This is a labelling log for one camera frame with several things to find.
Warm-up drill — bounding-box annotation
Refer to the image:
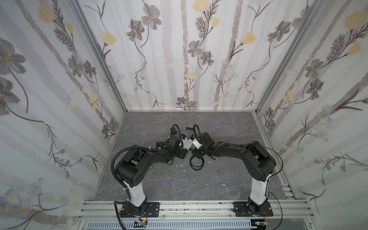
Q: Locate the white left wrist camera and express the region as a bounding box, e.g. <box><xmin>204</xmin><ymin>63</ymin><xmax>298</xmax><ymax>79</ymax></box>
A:
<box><xmin>182</xmin><ymin>138</ymin><xmax>193</xmax><ymax>150</ymax></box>

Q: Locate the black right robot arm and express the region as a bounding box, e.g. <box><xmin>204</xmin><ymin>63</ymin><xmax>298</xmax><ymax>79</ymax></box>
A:
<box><xmin>193</xmin><ymin>124</ymin><xmax>277</xmax><ymax>216</ymax></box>

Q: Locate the aluminium mounting rail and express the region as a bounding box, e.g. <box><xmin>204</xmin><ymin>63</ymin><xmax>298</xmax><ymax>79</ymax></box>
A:
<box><xmin>78</xmin><ymin>199</ymin><xmax>315</xmax><ymax>220</ymax></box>

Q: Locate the black ethernet cable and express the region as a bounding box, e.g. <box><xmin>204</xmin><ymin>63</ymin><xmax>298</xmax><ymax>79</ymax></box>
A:
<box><xmin>189</xmin><ymin>155</ymin><xmax>205</xmax><ymax>172</ymax></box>

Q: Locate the white slotted cable duct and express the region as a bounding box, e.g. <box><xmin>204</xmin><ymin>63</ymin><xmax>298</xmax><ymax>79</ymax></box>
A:
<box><xmin>86</xmin><ymin>219</ymin><xmax>259</xmax><ymax>230</ymax></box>

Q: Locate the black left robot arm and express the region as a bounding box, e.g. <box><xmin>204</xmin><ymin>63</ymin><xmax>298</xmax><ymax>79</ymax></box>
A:
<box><xmin>110</xmin><ymin>124</ymin><xmax>187</xmax><ymax>218</ymax></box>

